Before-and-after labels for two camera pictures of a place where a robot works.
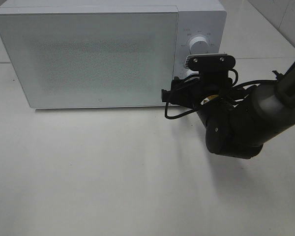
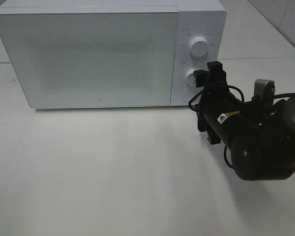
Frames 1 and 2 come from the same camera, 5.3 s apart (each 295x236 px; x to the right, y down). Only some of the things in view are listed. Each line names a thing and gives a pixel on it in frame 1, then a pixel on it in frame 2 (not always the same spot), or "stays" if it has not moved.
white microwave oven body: [106, 53] stays
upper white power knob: [198, 45] stays
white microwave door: [92, 59] stays
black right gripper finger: [167, 96] to [203, 77]
